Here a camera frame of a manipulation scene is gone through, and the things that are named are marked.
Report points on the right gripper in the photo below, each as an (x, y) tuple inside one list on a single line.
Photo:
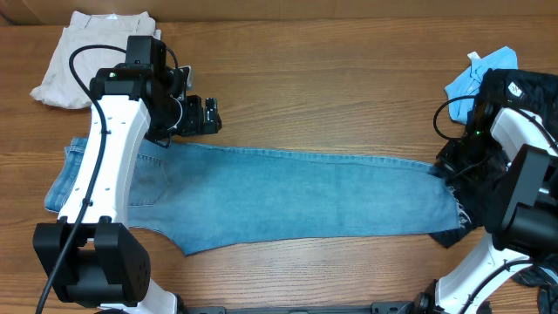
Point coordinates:
[(447, 167)]

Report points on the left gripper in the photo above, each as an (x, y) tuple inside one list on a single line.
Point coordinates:
[(193, 123)]

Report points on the blue denim jeans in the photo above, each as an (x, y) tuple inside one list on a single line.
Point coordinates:
[(205, 197)]

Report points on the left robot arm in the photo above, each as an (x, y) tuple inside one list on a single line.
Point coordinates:
[(88, 254)]

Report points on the black printed garment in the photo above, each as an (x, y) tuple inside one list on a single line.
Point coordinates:
[(523, 96)]

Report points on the light blue shirt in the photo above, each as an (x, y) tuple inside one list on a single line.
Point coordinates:
[(468, 82)]

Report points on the folded beige trousers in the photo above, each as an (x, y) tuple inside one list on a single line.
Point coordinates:
[(59, 88)]

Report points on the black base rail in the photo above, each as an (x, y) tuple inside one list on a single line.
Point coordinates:
[(401, 307)]

